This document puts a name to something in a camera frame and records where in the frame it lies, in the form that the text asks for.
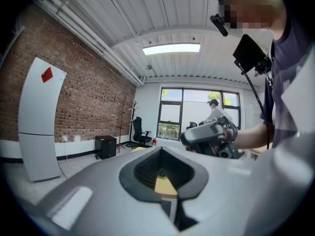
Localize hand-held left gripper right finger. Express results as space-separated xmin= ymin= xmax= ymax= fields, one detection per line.
xmin=157 ymin=146 xmax=312 ymax=236

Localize white ceiling pipes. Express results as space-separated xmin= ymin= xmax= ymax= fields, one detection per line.
xmin=33 ymin=0 xmax=145 ymax=87

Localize red diamond sticker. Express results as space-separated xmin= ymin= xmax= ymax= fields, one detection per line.
xmin=41 ymin=67 xmax=54 ymax=84

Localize person's right forearm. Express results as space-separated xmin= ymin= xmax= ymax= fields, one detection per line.
xmin=232 ymin=122 xmax=274 ymax=150

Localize rectangular ceiling light panel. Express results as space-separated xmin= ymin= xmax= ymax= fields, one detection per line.
xmin=142 ymin=42 xmax=201 ymax=57

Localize black cable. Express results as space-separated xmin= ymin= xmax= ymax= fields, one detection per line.
xmin=242 ymin=71 xmax=271 ymax=150

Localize person's head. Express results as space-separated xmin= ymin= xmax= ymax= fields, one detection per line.
xmin=217 ymin=0 xmax=289 ymax=41

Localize person's right hand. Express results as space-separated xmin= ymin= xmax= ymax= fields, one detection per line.
xmin=222 ymin=127 xmax=233 ymax=142

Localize white power cable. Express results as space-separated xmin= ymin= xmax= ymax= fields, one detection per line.
xmin=64 ymin=141 xmax=83 ymax=172

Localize black head-worn camera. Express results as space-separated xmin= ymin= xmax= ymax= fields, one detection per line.
xmin=210 ymin=13 xmax=229 ymax=37

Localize black-framed window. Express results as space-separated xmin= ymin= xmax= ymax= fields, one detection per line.
xmin=157 ymin=87 xmax=242 ymax=141

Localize person's purple t-shirt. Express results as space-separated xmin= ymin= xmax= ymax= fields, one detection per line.
xmin=260 ymin=6 xmax=315 ymax=150

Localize black chest-mounted box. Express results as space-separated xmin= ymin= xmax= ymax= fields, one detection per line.
xmin=232 ymin=34 xmax=273 ymax=77

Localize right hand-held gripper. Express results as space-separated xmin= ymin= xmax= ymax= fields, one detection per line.
xmin=179 ymin=116 xmax=246 ymax=160

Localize brown wooden coat rack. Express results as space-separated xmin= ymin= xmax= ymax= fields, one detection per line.
xmin=116 ymin=96 xmax=132 ymax=154

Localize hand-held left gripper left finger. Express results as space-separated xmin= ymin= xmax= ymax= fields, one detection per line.
xmin=23 ymin=146 xmax=182 ymax=236

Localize small black cabinet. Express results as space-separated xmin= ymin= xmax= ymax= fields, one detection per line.
xmin=94 ymin=135 xmax=117 ymax=160

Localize white chest harness panel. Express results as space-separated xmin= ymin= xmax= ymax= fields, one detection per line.
xmin=280 ymin=50 xmax=315 ymax=134

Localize black and white coat rack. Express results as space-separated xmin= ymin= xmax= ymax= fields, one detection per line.
xmin=125 ymin=100 xmax=140 ymax=148

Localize white refrigerator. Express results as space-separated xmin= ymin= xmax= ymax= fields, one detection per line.
xmin=18 ymin=57 xmax=67 ymax=182

